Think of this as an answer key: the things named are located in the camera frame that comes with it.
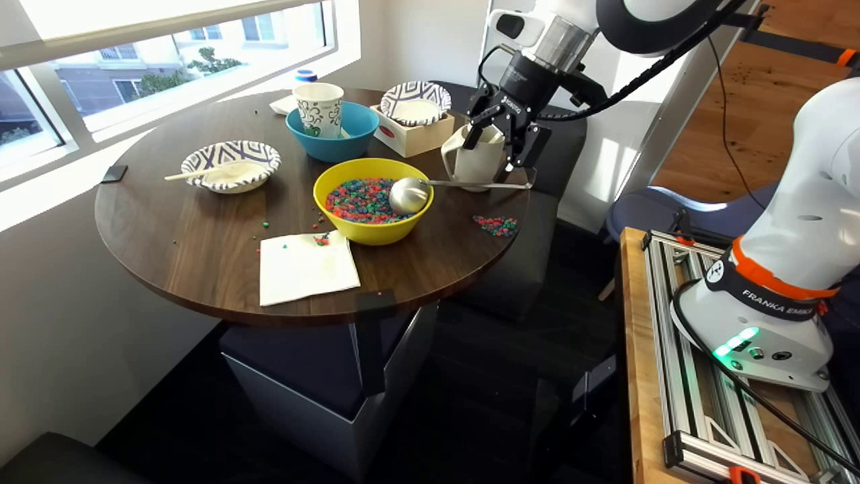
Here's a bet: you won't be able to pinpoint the blue bowl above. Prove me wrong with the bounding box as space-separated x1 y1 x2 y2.
283 100 381 164

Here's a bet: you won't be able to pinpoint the cream rectangular box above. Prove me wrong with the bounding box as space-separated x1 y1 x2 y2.
371 104 461 161

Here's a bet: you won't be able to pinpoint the small white packet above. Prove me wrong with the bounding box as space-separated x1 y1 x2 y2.
266 90 305 118

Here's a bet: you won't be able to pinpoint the wooden bench top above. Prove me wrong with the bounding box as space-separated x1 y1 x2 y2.
619 223 860 484

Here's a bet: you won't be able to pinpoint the black floor box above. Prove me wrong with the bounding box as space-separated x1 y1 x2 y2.
521 343 627 479

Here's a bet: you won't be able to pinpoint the black white patterned bowl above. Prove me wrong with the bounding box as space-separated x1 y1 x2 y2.
177 136 286 199
380 79 454 129

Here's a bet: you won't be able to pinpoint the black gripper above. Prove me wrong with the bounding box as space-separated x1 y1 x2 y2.
461 50 586 174

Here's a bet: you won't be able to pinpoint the silver ladle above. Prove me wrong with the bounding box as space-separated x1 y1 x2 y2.
388 174 535 219

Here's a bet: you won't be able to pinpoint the colourful cereal pieces in bowl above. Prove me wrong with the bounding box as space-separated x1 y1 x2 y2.
324 174 406 226

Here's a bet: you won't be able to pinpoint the yellow bowl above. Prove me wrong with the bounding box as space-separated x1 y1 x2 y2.
309 156 438 248

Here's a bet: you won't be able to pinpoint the black base cable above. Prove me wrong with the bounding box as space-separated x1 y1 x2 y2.
669 276 860 479

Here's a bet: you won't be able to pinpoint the white pitcher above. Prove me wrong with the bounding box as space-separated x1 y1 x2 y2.
438 120 513 192

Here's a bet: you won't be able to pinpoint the window with white frame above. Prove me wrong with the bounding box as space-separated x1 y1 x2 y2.
0 0 363 184

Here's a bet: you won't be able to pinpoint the light wooden spoon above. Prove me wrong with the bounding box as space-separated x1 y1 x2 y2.
162 161 236 184

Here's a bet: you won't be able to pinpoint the spilled colourful cereal pile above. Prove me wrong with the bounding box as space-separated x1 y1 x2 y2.
470 209 521 239

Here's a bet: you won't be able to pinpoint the dark blue chair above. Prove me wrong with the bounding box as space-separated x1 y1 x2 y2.
606 182 783 250

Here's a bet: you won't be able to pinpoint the patterned paper cup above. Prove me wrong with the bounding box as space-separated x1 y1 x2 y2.
290 79 346 140

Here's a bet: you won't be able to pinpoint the round dark wooden table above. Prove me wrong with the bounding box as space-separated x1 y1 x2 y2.
91 85 533 401

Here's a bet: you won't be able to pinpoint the black stand with orange clamps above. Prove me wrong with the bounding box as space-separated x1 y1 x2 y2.
693 3 860 74

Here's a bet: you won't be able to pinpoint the white paper napkin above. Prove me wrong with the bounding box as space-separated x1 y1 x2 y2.
259 229 363 308

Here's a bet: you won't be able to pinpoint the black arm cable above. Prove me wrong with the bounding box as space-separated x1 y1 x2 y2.
477 4 750 122

